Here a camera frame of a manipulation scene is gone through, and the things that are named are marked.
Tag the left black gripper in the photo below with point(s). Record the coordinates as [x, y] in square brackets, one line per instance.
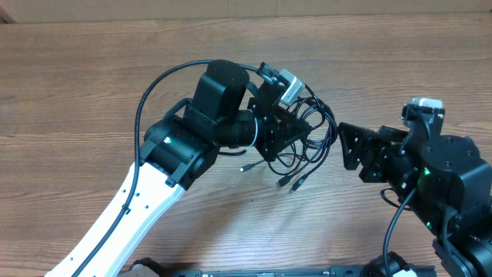
[279, 135]

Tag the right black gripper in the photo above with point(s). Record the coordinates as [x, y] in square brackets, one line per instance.
[383, 150]

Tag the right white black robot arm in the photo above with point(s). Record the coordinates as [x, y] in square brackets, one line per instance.
[441, 178]

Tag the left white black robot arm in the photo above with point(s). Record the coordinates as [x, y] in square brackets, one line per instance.
[234, 107]

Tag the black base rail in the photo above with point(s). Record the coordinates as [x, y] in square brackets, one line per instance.
[375, 268]

